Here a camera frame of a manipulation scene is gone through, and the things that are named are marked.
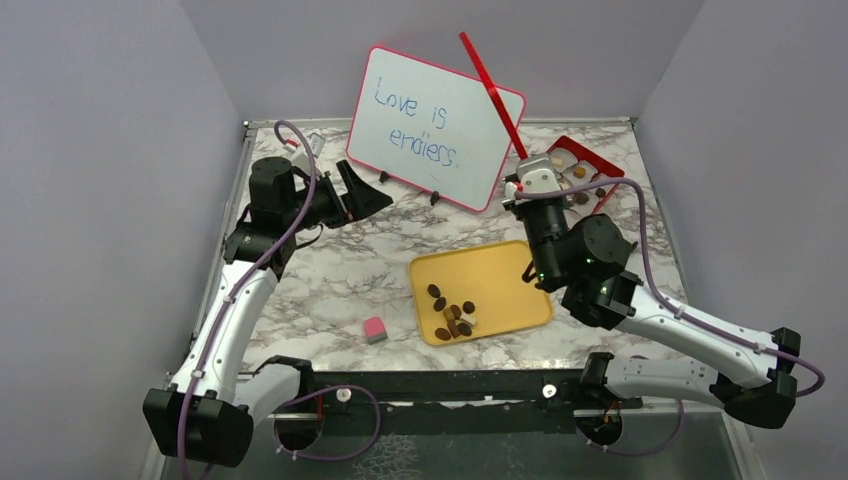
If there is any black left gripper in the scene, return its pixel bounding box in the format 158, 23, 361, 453
284, 159, 393, 232

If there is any red box lid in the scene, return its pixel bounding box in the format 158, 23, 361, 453
458, 31, 528, 160

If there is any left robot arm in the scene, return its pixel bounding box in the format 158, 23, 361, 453
142, 157, 393, 467

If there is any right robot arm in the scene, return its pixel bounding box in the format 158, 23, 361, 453
503, 198, 800, 429

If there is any red chocolate box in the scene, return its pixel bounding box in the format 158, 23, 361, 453
547, 135, 625, 216

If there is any dark oval chocolate front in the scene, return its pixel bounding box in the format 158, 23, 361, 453
434, 328, 453, 341

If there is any pink-framed whiteboard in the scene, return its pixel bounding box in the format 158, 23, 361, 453
346, 46, 512, 212

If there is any yellow plastic tray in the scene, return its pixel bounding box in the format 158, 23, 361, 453
408, 240, 554, 347

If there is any pink whiteboard eraser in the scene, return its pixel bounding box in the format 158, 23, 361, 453
363, 316, 388, 344

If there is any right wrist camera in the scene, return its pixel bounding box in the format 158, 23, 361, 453
504, 153, 562, 201

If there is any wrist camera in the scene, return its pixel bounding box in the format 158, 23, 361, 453
504, 153, 562, 201
284, 132, 327, 175

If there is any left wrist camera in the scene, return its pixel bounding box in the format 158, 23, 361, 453
284, 132, 327, 175

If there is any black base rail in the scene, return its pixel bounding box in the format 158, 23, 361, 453
269, 369, 642, 436

